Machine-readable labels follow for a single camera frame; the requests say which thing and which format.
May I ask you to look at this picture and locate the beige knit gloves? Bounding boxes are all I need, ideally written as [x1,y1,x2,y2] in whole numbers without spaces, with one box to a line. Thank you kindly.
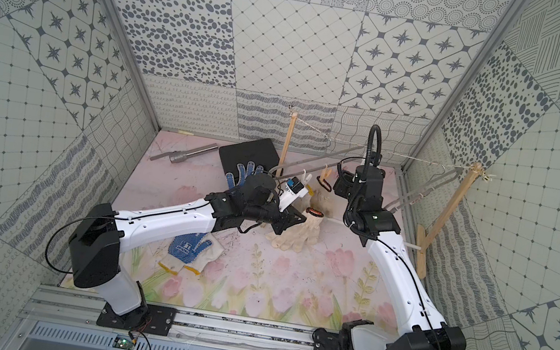
[266,207,325,253]

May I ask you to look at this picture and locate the grey clip hanger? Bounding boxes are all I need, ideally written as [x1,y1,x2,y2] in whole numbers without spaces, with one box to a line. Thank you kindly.
[269,146,482,212]

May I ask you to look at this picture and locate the white clothes peg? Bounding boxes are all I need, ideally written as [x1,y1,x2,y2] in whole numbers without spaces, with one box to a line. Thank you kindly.
[300,169,312,186]

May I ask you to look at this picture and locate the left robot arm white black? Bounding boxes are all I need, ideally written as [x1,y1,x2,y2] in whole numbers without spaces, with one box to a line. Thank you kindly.
[64,173,308,316]

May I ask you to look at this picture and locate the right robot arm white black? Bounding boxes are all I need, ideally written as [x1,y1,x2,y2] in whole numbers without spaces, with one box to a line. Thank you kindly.
[335,124,467,350]

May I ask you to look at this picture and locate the blue dotted glove far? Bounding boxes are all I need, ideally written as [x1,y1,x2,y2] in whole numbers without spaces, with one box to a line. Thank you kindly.
[225,161,265,189]

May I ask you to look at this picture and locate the blue dotted glove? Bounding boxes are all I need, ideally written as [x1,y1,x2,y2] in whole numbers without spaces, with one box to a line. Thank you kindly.
[225,161,265,189]
[158,233,224,275]

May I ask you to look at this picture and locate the black flat pad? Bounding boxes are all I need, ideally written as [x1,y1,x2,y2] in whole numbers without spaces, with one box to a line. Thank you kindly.
[218,138,280,178]

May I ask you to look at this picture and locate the blue dotted glove near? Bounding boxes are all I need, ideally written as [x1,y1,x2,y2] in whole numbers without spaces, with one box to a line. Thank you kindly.
[158,233,224,275]

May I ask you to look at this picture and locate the grey metal cylinder tool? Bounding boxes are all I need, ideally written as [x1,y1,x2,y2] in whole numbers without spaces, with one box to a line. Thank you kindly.
[150,143,220,164]

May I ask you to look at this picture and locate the small circuit board left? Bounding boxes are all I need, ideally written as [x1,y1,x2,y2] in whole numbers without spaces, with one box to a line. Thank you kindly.
[108,333,139,350]

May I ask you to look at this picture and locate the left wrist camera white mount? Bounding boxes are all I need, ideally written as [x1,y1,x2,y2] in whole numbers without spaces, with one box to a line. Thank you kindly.
[278,177,308,212]

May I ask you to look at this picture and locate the wooden drying rack frame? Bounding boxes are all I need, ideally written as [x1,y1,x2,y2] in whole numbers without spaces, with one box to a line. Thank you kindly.
[271,110,489,279]

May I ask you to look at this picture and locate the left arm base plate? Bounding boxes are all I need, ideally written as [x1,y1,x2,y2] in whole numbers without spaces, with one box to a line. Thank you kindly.
[96,303,178,336]

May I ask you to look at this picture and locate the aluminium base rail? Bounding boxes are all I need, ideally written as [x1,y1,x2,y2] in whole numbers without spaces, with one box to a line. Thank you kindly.
[18,285,316,350]

